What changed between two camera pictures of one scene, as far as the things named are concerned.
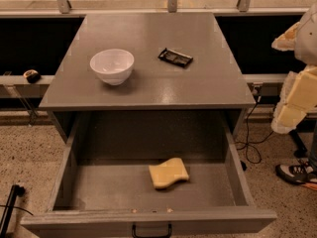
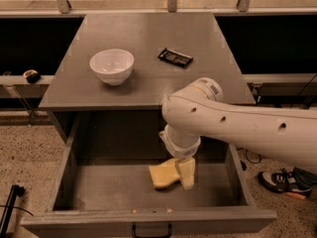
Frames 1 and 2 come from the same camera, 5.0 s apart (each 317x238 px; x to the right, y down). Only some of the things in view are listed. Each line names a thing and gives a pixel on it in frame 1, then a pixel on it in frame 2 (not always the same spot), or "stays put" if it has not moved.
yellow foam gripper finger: (286, 41) → (186, 170)
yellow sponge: (171, 171) stays put
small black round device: (32, 75) stays put
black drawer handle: (152, 236) stays put
